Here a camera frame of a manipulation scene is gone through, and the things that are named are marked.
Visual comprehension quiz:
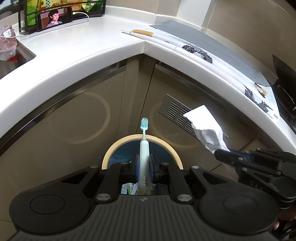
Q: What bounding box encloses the white toothbrush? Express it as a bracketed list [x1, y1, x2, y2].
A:
[138, 118, 152, 195]

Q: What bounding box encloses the white paper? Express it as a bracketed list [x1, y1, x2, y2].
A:
[183, 105, 230, 154]

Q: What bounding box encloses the blue trash bin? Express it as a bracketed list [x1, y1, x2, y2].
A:
[102, 134, 183, 195]

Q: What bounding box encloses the person right hand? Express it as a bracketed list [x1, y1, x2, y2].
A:
[273, 206, 296, 230]

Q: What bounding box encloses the white patterned cloth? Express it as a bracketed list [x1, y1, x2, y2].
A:
[121, 30, 280, 119]

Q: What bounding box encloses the cabinet vent grille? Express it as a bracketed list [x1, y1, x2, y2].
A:
[159, 94, 197, 138]

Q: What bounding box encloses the black gas stove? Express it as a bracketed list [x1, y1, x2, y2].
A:
[272, 55, 296, 133]

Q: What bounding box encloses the grey counter mat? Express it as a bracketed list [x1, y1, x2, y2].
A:
[153, 21, 277, 85]

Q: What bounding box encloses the yellow green snack bag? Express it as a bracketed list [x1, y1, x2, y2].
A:
[81, 1, 103, 12]

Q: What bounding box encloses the plastic bag with meat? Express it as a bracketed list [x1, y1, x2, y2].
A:
[0, 25, 18, 61]

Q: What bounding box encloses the smartphone showing video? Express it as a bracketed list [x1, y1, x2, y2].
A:
[36, 6, 73, 32]

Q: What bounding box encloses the white charging cable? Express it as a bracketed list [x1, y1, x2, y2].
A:
[0, 11, 90, 39]

